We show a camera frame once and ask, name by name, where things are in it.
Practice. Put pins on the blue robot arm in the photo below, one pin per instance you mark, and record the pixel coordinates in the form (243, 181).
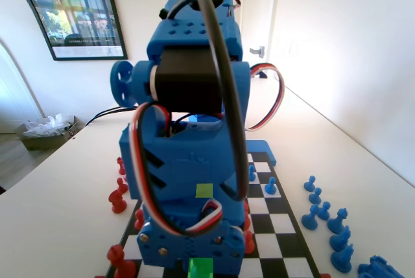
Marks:
(184, 41)

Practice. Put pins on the red chess pawn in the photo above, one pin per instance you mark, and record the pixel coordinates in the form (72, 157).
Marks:
(138, 221)
(250, 244)
(122, 187)

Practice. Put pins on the red chess king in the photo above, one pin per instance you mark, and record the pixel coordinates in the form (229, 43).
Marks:
(123, 266)

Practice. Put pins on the red chess bishop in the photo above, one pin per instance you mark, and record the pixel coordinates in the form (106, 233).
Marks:
(117, 203)

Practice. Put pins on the blue chess pawn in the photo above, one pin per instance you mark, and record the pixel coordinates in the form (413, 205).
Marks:
(252, 173)
(315, 197)
(309, 184)
(270, 186)

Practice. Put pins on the red chess rook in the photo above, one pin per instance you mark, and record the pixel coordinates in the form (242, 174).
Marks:
(119, 166)

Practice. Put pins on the black white chessboard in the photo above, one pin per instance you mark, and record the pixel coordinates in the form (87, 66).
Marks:
(275, 223)

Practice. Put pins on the small blue printed part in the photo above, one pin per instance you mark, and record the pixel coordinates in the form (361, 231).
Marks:
(261, 75)

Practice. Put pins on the clear plastic bag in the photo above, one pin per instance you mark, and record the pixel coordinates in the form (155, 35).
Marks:
(45, 125)

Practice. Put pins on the cardboard box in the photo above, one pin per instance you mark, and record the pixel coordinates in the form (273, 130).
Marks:
(39, 142)

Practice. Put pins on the blue board mount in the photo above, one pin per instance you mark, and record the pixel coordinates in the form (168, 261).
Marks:
(259, 148)

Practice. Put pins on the framed wall poster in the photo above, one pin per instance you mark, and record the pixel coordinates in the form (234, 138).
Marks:
(84, 15)

